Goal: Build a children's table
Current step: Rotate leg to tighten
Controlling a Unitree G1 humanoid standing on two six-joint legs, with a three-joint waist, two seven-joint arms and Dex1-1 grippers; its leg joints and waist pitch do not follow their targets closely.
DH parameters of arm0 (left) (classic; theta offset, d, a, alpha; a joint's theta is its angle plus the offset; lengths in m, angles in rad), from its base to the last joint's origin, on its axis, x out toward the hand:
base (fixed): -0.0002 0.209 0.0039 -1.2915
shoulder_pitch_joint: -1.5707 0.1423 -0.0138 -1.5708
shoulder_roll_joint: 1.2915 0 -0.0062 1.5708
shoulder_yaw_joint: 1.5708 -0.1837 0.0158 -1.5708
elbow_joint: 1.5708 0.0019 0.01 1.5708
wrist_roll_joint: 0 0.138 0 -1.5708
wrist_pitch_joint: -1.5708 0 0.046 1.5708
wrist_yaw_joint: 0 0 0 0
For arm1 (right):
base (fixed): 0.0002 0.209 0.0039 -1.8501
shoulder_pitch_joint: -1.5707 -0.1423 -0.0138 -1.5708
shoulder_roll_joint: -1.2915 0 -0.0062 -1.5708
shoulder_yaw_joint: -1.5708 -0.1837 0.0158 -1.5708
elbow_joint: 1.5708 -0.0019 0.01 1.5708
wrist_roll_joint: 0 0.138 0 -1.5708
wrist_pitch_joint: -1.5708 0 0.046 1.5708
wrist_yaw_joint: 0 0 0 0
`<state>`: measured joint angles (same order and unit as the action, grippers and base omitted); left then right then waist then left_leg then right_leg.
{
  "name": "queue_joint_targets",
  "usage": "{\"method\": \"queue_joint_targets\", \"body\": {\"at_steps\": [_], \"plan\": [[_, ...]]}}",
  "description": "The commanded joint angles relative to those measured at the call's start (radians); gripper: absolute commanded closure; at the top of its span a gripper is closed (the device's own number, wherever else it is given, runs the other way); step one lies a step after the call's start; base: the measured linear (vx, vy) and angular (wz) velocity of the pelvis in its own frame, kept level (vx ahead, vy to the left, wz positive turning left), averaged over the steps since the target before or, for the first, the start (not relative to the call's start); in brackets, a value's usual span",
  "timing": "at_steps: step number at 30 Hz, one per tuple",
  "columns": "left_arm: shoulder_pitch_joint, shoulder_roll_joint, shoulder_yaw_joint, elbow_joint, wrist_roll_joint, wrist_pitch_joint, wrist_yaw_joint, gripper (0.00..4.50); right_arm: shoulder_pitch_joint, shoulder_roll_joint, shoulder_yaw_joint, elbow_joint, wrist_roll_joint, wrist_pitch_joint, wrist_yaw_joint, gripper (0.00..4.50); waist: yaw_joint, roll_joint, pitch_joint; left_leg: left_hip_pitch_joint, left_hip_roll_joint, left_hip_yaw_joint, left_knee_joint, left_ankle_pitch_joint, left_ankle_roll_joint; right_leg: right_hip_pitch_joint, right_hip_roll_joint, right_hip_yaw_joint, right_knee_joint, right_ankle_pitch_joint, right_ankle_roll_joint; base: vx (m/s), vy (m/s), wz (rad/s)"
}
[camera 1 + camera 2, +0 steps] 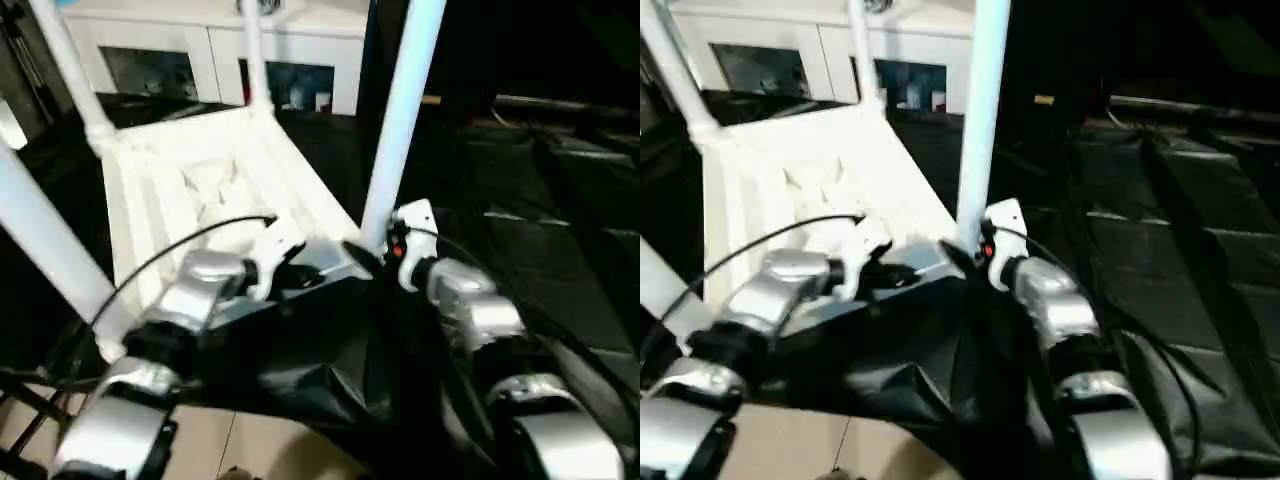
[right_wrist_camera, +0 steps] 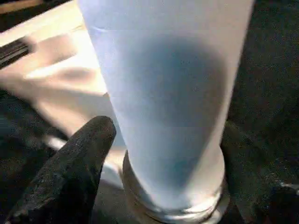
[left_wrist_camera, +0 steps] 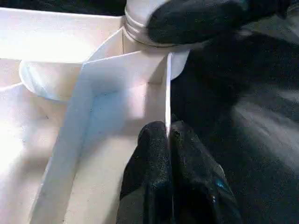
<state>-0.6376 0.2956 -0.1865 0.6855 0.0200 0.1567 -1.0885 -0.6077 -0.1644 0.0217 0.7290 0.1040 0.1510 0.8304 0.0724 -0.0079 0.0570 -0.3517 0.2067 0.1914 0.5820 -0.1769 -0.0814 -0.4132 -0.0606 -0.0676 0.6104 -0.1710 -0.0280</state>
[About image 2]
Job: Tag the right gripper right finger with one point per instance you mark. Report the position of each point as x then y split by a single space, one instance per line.
259 184

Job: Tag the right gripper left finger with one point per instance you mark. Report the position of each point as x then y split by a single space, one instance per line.
65 179

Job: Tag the white plastic table top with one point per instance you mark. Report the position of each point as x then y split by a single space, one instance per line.
58 77

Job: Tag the white plastic table leg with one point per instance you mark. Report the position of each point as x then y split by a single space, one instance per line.
163 93

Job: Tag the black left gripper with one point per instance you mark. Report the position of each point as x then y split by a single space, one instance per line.
14 52

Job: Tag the black glossy mat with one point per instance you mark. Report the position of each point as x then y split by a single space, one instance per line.
268 81

